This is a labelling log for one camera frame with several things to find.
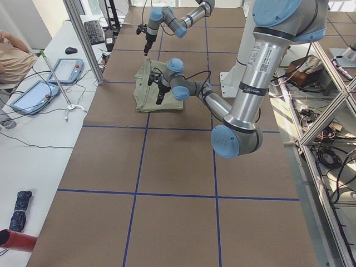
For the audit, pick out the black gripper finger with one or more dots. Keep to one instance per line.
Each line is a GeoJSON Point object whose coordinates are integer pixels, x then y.
{"type": "Point", "coordinates": [146, 50]}
{"type": "Point", "coordinates": [160, 98]}

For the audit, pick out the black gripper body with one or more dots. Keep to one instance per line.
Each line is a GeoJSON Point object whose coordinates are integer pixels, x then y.
{"type": "Point", "coordinates": [161, 89]}
{"type": "Point", "coordinates": [149, 38]}

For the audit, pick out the sage green t-shirt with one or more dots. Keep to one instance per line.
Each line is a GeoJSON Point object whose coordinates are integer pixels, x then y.
{"type": "Point", "coordinates": [146, 96]}

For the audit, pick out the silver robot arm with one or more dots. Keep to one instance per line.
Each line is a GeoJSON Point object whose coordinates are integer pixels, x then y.
{"type": "Point", "coordinates": [278, 24]}
{"type": "Point", "coordinates": [159, 15]}

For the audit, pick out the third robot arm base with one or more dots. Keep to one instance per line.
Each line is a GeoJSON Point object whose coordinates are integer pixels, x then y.
{"type": "Point", "coordinates": [344, 57]}

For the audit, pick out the black keyboard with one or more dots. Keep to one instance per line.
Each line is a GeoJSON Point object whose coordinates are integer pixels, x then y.
{"type": "Point", "coordinates": [94, 32]}

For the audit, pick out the black computer mouse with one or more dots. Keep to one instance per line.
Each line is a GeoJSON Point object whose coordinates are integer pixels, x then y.
{"type": "Point", "coordinates": [70, 50]}

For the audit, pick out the upper blue teach pendant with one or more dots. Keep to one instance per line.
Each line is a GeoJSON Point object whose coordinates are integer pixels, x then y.
{"type": "Point", "coordinates": [68, 70]}

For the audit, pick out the blue teach pendant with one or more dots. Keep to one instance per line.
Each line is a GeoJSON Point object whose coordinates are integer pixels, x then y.
{"type": "Point", "coordinates": [68, 70]}
{"type": "Point", "coordinates": [34, 99]}

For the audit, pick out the lower blue teach pendant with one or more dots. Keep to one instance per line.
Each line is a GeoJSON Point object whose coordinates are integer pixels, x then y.
{"type": "Point", "coordinates": [34, 99]}

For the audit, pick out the seated person beige shirt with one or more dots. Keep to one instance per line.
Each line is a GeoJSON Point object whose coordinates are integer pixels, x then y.
{"type": "Point", "coordinates": [16, 59]}

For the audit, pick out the brown box on shelf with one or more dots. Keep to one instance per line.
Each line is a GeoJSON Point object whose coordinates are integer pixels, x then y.
{"type": "Point", "coordinates": [303, 71]}

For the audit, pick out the folded dark blue umbrella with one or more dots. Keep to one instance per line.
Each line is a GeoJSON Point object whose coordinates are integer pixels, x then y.
{"type": "Point", "coordinates": [18, 219]}

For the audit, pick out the red cylinder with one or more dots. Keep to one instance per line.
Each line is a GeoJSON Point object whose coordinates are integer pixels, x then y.
{"type": "Point", "coordinates": [14, 240]}

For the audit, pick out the aluminium frame post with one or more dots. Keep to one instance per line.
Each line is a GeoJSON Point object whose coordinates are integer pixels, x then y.
{"type": "Point", "coordinates": [77, 23]}

